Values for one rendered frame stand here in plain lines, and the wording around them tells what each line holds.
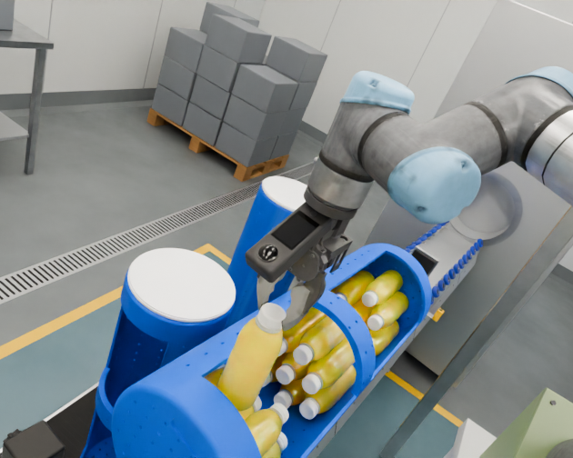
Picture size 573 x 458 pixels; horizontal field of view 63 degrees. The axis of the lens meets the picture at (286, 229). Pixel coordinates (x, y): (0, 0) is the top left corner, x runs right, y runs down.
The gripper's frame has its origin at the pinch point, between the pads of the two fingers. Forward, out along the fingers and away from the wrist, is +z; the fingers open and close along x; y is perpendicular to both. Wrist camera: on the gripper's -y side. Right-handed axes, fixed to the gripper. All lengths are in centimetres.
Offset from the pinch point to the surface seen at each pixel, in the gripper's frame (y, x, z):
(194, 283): 29, 35, 34
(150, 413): -11.0, 7.1, 21.1
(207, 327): 24.0, 23.7, 36.9
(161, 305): 17, 33, 34
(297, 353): 23.4, 0.6, 24.1
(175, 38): 263, 301, 52
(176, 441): -11.0, 1.1, 21.0
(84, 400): 34, 70, 122
